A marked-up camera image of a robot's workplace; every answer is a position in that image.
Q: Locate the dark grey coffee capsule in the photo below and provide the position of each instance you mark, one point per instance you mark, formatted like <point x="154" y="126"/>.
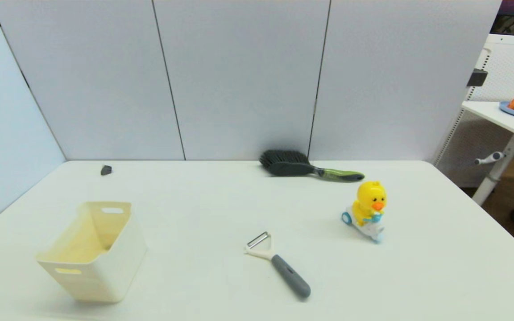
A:
<point x="106" y="170"/>

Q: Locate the black panel clamp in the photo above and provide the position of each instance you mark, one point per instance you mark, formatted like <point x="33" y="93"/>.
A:
<point x="477" y="78"/>

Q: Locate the white pegboard panel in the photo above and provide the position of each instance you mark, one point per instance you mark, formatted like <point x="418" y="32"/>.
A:
<point x="513" y="67"/>

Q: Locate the white side table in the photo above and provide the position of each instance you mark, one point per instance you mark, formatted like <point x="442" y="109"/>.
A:
<point x="509" y="122"/>

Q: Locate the yellow duck scooter toy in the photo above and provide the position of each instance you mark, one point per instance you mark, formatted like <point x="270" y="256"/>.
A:
<point x="370" y="200"/>

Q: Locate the cream plastic storage bin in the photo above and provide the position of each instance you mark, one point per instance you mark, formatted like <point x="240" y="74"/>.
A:
<point x="105" y="267"/>

